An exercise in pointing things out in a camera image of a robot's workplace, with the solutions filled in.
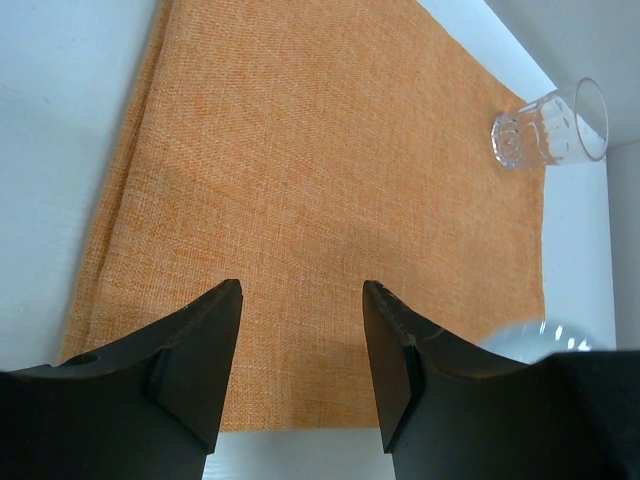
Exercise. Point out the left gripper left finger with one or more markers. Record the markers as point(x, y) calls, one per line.
point(146, 406)

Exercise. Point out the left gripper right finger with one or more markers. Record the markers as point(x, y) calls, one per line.
point(448, 409)

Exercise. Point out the white ceramic plate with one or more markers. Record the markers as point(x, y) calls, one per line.
point(534, 340)

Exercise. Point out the orange cloth placemat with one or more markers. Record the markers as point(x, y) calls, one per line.
point(303, 148)

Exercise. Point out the clear drinking glass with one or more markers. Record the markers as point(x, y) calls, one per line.
point(569, 125)

